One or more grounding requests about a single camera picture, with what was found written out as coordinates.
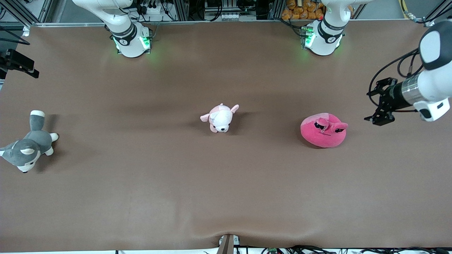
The hot pink round plush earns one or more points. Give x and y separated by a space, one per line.
317 137

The aluminium table edge rail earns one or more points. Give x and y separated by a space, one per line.
212 22

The white connector block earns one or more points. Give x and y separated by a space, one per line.
229 16

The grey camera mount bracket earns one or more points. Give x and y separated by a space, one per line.
226 247

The pale pink dog plush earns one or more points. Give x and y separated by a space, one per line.
220 120

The grey white husky plush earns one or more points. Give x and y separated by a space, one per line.
31 141

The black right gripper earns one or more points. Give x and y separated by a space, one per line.
15 60

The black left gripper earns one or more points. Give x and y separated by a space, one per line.
394 94

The white power strip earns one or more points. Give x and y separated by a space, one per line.
155 10

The orange snack bags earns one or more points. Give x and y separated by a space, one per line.
300 12

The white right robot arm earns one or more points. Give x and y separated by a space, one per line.
129 42

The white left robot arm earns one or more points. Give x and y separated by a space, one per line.
432 81

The small green circuit board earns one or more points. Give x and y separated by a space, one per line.
272 251

